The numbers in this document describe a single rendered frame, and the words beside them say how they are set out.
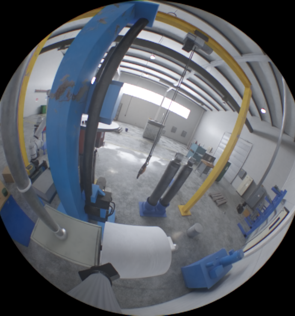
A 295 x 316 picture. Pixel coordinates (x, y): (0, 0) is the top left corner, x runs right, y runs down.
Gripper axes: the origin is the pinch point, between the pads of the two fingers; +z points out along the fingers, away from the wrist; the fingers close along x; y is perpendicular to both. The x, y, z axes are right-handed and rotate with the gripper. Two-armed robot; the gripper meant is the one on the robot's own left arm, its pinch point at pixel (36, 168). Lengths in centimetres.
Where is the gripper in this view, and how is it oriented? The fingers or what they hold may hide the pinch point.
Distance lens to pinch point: 147.9
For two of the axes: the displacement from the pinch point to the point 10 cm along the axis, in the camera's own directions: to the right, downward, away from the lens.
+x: 9.3, 2.5, 2.8
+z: -3.5, 8.4, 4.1
